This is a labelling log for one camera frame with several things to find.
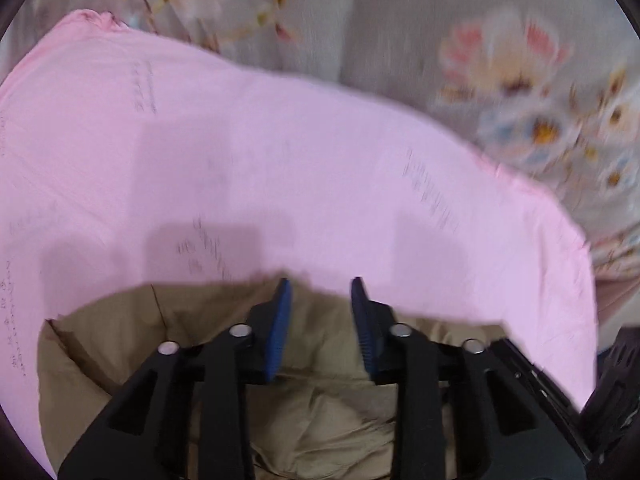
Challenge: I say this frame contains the pink printed bed sheet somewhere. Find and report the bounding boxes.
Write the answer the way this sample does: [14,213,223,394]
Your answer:
[0,8,598,478]

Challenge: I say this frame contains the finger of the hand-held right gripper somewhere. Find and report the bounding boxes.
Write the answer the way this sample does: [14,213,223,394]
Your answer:
[492,337,597,461]

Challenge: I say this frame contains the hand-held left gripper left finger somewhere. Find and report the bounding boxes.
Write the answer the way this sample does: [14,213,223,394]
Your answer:
[57,277,293,480]

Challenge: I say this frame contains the grey floral blanket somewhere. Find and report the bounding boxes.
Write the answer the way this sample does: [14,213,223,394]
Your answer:
[0,0,640,321]

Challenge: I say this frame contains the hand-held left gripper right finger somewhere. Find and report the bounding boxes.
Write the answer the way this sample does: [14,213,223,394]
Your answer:
[350,276,586,480]

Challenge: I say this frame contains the khaki garment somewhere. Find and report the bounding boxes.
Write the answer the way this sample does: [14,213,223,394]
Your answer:
[37,277,506,480]

